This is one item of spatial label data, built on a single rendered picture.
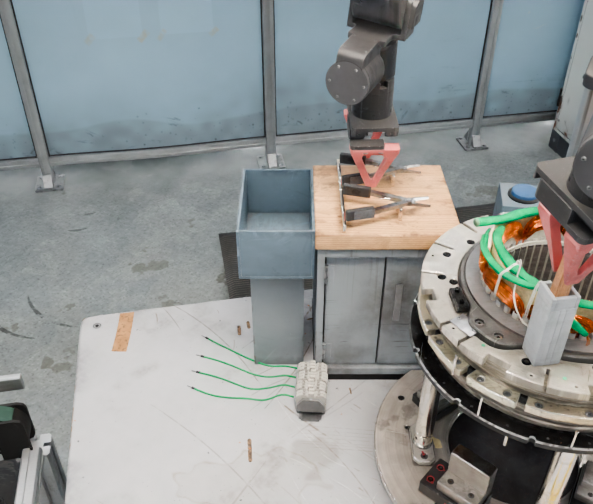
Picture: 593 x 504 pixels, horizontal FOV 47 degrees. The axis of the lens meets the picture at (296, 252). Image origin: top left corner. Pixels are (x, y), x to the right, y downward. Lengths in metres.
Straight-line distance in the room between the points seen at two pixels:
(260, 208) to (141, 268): 1.57
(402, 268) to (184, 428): 0.40
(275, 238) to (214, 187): 2.14
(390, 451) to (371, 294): 0.22
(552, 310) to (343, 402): 0.48
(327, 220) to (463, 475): 0.38
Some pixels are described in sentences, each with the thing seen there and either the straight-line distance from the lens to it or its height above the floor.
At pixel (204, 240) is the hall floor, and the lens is 2.74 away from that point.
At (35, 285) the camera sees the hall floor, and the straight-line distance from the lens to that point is 2.67.
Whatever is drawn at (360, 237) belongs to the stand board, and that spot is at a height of 1.06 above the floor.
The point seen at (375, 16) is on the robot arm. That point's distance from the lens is 0.90.
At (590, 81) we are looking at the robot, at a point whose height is 1.17.
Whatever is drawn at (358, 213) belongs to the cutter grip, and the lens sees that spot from 0.92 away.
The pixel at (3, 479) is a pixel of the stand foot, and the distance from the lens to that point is 2.08.
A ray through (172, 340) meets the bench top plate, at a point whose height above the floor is 0.78.
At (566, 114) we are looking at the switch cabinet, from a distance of 3.44.
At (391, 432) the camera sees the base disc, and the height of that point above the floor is 0.80.
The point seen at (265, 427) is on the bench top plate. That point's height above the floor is 0.78.
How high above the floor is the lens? 1.60
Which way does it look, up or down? 37 degrees down
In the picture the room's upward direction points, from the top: straight up
